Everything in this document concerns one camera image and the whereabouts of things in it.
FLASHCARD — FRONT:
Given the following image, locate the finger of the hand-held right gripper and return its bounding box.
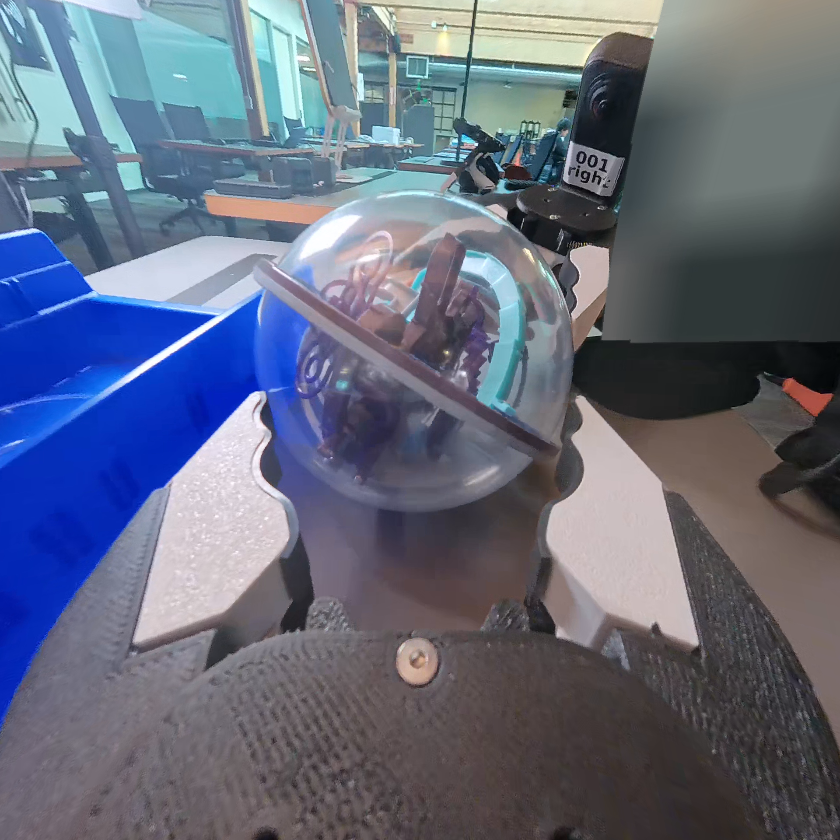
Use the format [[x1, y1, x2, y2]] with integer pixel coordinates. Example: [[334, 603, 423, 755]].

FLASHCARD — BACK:
[[565, 241, 611, 353]]

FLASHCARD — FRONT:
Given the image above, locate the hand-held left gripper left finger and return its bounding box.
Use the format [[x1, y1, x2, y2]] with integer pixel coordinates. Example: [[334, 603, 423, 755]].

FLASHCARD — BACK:
[[132, 392, 313, 651]]

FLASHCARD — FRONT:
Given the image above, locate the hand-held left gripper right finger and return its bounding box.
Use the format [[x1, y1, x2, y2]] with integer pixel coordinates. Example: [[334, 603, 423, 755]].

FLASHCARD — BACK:
[[529, 394, 699, 651]]

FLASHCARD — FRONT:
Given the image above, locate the blue plastic bin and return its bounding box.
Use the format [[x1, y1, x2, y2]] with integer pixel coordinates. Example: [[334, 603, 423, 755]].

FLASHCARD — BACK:
[[0, 230, 266, 716]]

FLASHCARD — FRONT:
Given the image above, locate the clear plastic maze ball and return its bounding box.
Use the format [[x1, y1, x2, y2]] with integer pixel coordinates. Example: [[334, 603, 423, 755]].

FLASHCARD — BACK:
[[252, 191, 576, 513]]

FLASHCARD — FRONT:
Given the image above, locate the spare hand-held gripper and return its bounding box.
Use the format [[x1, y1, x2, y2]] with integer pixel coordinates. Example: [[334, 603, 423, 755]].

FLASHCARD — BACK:
[[447, 119, 513, 195]]

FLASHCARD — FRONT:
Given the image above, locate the black backpack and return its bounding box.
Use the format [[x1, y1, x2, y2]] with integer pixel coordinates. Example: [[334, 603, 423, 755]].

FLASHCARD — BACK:
[[759, 394, 840, 519]]

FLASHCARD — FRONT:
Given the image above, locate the orange traffic cone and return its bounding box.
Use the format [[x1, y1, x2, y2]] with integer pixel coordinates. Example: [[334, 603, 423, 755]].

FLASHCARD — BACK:
[[781, 377, 834, 418]]

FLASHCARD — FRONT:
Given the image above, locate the long pale desk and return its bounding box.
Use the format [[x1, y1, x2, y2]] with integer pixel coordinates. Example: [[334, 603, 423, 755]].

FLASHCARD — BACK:
[[204, 164, 526, 227]]

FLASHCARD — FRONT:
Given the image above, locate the black office chair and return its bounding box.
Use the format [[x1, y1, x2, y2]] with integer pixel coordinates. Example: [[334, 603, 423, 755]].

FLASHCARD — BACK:
[[112, 95, 217, 237]]

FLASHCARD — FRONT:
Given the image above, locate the brown wooden desk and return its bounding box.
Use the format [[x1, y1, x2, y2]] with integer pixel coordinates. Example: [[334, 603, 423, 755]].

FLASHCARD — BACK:
[[0, 145, 143, 178]]

